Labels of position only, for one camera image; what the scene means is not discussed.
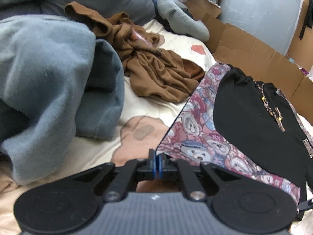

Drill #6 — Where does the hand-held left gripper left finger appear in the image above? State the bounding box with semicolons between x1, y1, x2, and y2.
71;149;157;202

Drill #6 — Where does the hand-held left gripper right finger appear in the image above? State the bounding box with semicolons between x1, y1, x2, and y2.
158;153;245;202

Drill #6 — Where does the bear print black garment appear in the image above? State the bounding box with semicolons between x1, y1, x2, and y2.
156;62;313;222

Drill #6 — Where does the printed bear blanket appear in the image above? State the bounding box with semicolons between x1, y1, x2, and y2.
0;20;218;235

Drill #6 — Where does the brown garment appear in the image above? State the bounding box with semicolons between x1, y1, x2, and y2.
64;1;205;104

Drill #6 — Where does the grey-blue sweatshirt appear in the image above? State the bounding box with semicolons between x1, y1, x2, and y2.
0;15;126;187

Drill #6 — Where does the flattened cardboard box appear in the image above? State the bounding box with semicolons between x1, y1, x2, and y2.
183;0;313;125

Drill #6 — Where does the grey neck pillow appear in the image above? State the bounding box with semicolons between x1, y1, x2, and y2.
156;0;210;42

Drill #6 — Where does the upright cardboard panel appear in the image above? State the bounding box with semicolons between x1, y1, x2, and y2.
286;0;313;64

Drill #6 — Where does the black hanging garment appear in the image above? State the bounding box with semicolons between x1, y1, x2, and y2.
299;2;313;40

